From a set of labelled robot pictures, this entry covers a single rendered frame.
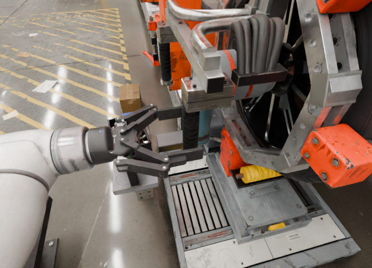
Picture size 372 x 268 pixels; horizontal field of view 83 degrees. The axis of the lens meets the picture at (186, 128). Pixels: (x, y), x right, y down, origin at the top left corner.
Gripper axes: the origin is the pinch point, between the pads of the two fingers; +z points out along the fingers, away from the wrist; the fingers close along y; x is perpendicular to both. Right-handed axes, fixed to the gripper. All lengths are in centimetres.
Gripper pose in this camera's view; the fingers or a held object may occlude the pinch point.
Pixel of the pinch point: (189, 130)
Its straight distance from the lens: 46.1
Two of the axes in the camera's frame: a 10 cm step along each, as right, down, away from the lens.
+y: 2.3, 6.7, -7.1
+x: 0.0, -7.3, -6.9
